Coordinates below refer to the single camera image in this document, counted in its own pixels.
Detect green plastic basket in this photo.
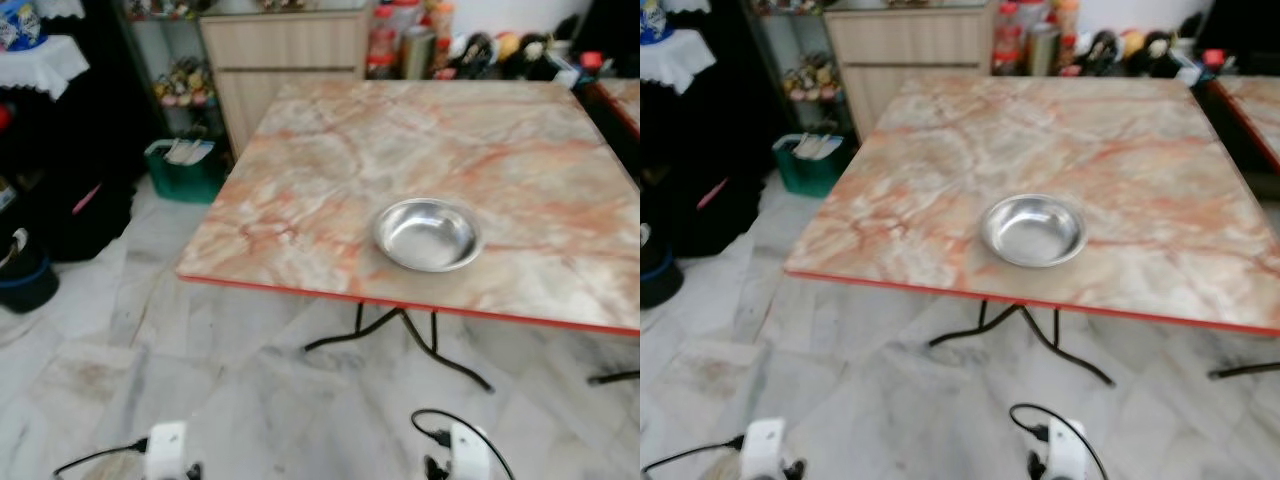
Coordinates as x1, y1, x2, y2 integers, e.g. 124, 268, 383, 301
772, 133, 852, 198
145, 138, 227, 205

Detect red plastic bottle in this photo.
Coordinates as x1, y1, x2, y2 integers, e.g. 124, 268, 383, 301
992, 2, 1027, 76
367, 5, 401, 80

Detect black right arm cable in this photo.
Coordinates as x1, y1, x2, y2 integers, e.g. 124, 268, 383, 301
410, 407, 517, 480
1008, 403, 1109, 480

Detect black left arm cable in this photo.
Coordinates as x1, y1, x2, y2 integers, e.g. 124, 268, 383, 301
52, 438, 150, 477
641, 434, 747, 473

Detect glass display shelf with figurines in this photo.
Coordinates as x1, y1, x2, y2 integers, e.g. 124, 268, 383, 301
118, 0, 233, 163
748, 0, 859, 141

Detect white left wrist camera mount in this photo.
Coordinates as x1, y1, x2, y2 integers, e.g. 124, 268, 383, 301
144, 421, 191, 480
741, 418, 787, 480

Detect blue and white ornament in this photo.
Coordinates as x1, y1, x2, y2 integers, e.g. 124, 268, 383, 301
0, 3, 47, 52
640, 0, 672, 45

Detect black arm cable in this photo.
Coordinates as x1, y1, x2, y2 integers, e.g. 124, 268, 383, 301
641, 434, 747, 473
1008, 403, 1109, 480
410, 407, 517, 480
52, 438, 150, 477

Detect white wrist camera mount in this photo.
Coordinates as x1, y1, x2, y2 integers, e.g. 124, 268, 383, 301
447, 421, 494, 480
1044, 418, 1090, 480
144, 421, 191, 480
741, 418, 787, 480

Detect black bucket with blue band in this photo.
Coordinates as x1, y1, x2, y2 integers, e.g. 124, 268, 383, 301
0, 228, 60, 314
640, 224, 687, 310

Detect black bag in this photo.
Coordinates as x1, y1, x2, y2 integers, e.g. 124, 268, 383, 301
668, 163, 767, 257
38, 168, 137, 263

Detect light wooden cabinet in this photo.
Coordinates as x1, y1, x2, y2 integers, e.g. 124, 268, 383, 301
199, 9, 374, 153
824, 6, 997, 139

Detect black metal table legs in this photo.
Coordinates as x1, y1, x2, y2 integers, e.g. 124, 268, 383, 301
928, 300, 1115, 387
303, 303, 495, 393

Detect round stainless steel bowl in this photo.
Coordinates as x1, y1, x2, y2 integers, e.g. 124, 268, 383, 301
978, 193, 1089, 268
373, 197, 485, 273

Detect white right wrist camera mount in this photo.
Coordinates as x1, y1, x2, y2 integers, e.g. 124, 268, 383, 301
1044, 418, 1090, 480
447, 421, 494, 480

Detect steel thermos flask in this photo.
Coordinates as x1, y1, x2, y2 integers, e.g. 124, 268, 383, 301
402, 25, 437, 81
1027, 22, 1061, 77

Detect white lace cloth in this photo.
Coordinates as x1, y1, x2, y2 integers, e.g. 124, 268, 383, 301
640, 28, 717, 94
0, 35, 91, 100

